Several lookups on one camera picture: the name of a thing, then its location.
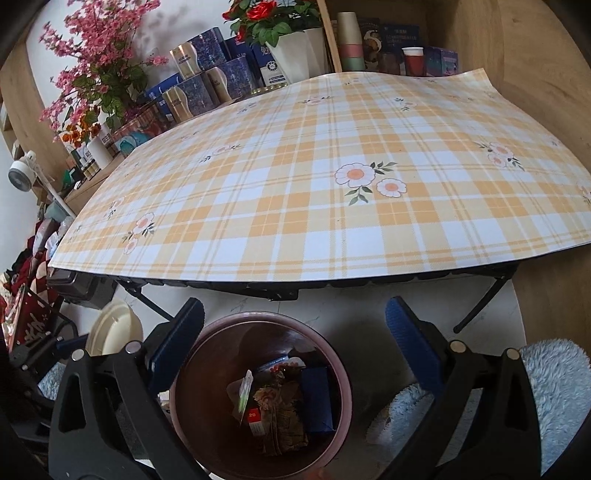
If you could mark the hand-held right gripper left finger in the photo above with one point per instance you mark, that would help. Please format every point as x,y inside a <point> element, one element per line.
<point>178,341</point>

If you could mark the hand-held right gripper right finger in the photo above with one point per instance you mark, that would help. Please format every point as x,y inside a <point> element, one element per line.
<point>411,341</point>

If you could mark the brown round bin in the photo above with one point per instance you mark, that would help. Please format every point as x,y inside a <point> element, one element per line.
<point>207,369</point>

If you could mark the green white snack packet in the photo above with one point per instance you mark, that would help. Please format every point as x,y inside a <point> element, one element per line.
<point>240,394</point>

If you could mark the white red snack packet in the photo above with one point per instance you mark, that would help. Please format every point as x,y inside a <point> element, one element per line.
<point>281,364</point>

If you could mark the blue coffee box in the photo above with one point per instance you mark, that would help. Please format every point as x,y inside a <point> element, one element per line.
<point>318,397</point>

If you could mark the red cigarette box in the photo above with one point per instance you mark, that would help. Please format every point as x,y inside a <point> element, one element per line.
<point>255,420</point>

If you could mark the brown wrapper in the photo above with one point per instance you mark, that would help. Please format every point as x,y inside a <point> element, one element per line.
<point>281,410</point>

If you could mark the red bag with white print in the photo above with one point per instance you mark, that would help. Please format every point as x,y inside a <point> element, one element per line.
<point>30,321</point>

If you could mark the white round lid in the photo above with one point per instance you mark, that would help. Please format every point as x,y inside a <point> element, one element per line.
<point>115,327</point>

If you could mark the black hard case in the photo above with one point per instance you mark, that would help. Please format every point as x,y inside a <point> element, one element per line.
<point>83,288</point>

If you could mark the pile of clothes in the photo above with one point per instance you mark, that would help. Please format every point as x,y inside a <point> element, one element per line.
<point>32,249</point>

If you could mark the person's right leg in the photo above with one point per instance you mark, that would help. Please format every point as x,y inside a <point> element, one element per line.
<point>558,392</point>

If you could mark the low wooden cabinet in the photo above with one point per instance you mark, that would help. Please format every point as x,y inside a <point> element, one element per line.
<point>92,187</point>

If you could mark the white standing fan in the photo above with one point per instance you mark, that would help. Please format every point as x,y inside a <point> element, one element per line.
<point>21,177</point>

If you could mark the folding table with plaid cloth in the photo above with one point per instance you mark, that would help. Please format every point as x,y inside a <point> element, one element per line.
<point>300,194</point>

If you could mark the white box of brown vials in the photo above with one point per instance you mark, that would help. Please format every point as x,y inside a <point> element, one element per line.
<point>85,164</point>

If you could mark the box with teal dish picture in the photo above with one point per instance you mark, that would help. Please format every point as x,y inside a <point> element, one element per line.
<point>136,136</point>

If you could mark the orange flowers in white vase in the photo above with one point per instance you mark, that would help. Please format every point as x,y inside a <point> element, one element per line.
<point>94,147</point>

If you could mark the gold blue gift box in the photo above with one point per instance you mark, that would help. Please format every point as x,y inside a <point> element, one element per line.
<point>198,50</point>
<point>228,78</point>
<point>189,99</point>

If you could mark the blue flat gift box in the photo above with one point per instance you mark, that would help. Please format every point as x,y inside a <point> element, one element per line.
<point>164,85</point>

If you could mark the red paper cup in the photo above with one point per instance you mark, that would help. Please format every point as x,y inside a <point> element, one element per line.
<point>413,62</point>

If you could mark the small blue purple box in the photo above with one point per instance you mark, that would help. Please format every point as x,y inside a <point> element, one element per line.
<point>441,62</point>

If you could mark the blue white tall box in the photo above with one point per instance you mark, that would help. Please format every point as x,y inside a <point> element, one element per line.
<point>272,67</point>

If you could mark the pink blossom flower arrangement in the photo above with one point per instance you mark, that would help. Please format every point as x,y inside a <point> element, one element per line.
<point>101,55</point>

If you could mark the dark blue book box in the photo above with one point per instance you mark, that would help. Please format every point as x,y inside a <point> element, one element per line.
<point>397,39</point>

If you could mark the stack of paper cups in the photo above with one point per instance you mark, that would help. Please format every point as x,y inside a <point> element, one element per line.
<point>350,44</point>

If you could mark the wooden shelf unit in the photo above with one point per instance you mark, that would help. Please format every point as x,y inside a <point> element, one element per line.
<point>485,32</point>

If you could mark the red rose plant white pot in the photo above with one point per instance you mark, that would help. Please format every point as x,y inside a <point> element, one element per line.
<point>277,27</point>

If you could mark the black folding table frame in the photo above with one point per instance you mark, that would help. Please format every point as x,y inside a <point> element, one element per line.
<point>277,291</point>

